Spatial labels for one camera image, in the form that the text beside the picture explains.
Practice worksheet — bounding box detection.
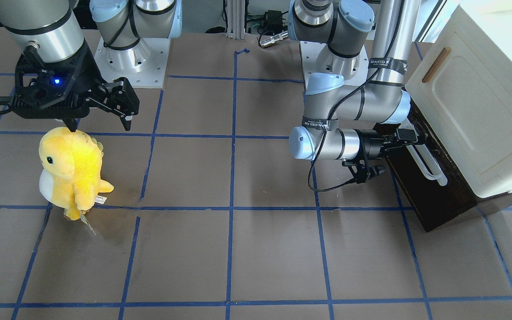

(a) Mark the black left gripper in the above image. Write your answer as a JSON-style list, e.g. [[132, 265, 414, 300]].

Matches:
[[359, 128, 426, 166]]

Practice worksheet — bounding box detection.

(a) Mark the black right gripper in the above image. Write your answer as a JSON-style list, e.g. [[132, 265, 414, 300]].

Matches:
[[9, 42, 140, 133]]

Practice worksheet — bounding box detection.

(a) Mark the dark wooden drawer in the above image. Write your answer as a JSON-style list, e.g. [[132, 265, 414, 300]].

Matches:
[[404, 104, 477, 215]]

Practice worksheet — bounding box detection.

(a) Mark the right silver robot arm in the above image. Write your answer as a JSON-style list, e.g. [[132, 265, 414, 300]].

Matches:
[[0, 0, 182, 132]]

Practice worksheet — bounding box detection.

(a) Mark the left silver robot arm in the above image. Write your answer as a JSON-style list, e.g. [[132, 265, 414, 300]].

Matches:
[[288, 0, 420, 160]]

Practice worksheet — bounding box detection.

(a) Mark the dark wooden cabinet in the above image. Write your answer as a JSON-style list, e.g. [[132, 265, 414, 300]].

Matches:
[[386, 102, 512, 232]]

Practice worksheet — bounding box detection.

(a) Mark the yellow plush toy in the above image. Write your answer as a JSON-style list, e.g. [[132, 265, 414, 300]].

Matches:
[[39, 127, 114, 221]]

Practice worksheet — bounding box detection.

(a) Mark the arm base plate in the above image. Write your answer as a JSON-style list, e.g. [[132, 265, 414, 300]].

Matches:
[[300, 42, 368, 91], [94, 38, 171, 89]]

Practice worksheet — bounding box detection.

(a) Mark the aluminium frame post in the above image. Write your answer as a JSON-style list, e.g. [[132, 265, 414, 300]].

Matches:
[[225, 0, 246, 40]]

